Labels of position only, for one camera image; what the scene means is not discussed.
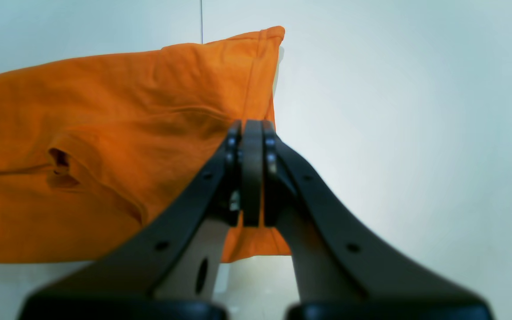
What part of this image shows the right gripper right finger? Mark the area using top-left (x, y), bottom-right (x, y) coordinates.
top-left (262, 121), bottom-right (492, 320)

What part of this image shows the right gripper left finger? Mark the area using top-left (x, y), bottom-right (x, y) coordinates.
top-left (20, 121), bottom-right (264, 320)

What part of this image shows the orange t-shirt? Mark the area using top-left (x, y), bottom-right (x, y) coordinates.
top-left (0, 26), bottom-right (285, 263)

